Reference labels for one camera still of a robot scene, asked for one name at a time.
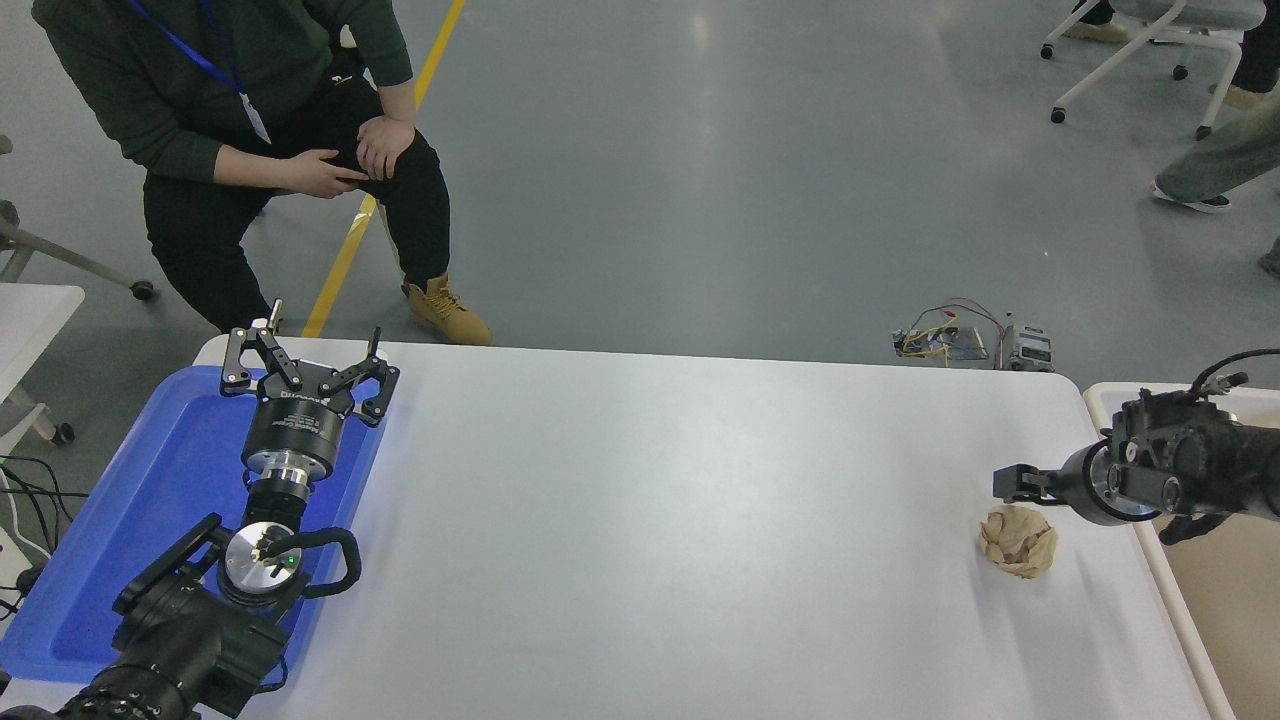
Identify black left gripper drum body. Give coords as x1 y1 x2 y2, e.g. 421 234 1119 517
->
243 370 354 473

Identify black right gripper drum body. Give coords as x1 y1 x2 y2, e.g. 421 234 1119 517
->
1045 441 1120 528

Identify tan paper ball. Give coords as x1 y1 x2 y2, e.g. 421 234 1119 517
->
978 504 1059 580

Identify person's right hand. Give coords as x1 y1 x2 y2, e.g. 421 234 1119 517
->
285 149 371 200

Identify person's left hand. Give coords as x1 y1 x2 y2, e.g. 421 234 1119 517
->
355 114 417 183

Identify small silver device box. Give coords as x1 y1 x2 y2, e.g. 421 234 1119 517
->
997 315 1055 373

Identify person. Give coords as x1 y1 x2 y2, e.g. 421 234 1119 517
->
1150 90 1280 280
1063 0 1280 112
30 0 496 348

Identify blue plastic tray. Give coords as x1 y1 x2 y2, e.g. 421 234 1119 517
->
0 365 389 686

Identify large pale bin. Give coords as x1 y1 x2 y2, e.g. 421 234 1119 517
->
1083 382 1280 720

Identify grey chair base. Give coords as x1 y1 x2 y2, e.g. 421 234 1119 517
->
0 135 157 302

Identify white side table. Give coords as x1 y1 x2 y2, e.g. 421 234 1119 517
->
0 283 87 447

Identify white power strip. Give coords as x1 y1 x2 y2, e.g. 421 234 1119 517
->
0 525 43 603

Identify white chair with casters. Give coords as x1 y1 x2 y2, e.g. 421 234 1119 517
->
1040 0 1267 141

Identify circuit board with coloured wires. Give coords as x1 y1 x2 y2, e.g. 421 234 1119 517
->
892 298 1006 363

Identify blue lanyard with badge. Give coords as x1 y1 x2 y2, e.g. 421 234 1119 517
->
125 0 274 146

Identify black cables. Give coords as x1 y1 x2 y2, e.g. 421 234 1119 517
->
0 455 91 621

